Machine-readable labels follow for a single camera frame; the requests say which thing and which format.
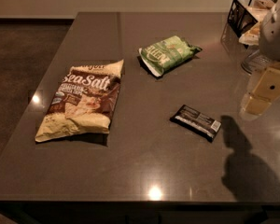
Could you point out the clear glass bowl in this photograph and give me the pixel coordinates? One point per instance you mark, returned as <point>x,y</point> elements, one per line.
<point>254,60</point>

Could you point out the snack packets in basket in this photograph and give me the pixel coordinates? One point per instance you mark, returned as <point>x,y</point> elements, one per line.
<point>255,25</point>

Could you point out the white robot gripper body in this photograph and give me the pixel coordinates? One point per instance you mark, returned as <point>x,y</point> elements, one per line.
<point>276,37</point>

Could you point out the black wire basket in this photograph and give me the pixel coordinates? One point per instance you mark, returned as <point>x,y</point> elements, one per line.
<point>244,14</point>

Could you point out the brown sea salt chip bag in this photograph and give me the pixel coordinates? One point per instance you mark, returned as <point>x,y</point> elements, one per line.
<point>84,102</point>

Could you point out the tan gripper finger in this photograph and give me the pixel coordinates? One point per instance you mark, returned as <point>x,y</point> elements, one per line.
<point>265,83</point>
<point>252,107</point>

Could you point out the black snack bar wrapper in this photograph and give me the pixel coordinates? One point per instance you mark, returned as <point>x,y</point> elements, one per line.
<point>197,122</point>

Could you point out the green jalapeno chip bag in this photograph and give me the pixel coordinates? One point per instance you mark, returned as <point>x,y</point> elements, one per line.
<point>167,54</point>

